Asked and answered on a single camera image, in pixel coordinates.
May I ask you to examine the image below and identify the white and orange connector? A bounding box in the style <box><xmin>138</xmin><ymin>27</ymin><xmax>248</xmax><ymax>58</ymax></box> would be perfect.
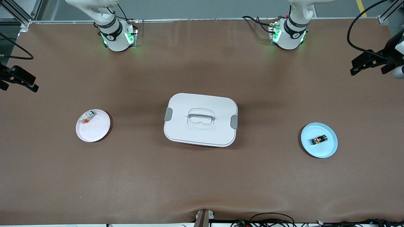
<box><xmin>79</xmin><ymin>111</ymin><xmax>96</xmax><ymax>124</ymax></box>

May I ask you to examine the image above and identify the pink round plate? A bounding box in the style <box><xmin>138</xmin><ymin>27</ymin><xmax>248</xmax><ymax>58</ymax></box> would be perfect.
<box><xmin>76</xmin><ymin>109</ymin><xmax>111</xmax><ymax>143</ymax></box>

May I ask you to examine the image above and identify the light blue round plate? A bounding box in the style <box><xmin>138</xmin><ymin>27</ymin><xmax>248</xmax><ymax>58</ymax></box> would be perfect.
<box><xmin>301</xmin><ymin>123</ymin><xmax>338</xmax><ymax>158</ymax></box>

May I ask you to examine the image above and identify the white lidded box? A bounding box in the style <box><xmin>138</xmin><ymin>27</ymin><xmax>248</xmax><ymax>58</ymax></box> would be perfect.
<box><xmin>163</xmin><ymin>93</ymin><xmax>238</xmax><ymax>148</ymax></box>

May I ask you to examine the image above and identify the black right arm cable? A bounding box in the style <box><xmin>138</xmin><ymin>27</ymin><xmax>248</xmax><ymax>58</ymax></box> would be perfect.
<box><xmin>0</xmin><ymin>33</ymin><xmax>34</xmax><ymax>60</ymax></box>

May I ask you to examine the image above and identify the aluminium frame post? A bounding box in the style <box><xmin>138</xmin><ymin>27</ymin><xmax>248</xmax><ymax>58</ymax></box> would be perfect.
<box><xmin>378</xmin><ymin>0</ymin><xmax>404</xmax><ymax>26</ymax></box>
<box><xmin>0</xmin><ymin>0</ymin><xmax>43</xmax><ymax>28</ymax></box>

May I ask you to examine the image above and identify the black base power cable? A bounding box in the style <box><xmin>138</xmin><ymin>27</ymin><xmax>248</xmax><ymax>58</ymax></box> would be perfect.
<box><xmin>242</xmin><ymin>15</ymin><xmax>276</xmax><ymax>32</ymax></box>

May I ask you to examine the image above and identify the metal table edge rail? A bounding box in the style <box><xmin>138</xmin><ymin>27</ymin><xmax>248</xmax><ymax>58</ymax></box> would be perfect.
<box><xmin>30</xmin><ymin>17</ymin><xmax>379</xmax><ymax>24</ymax></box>

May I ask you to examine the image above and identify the clear box lid handle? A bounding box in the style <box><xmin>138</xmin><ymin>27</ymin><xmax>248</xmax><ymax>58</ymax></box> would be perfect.
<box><xmin>188</xmin><ymin>108</ymin><xmax>215</xmax><ymax>126</ymax></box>

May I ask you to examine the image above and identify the black looped cable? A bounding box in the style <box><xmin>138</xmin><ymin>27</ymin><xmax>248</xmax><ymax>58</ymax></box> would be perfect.
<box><xmin>250</xmin><ymin>212</ymin><xmax>295</xmax><ymax>227</ymax></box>

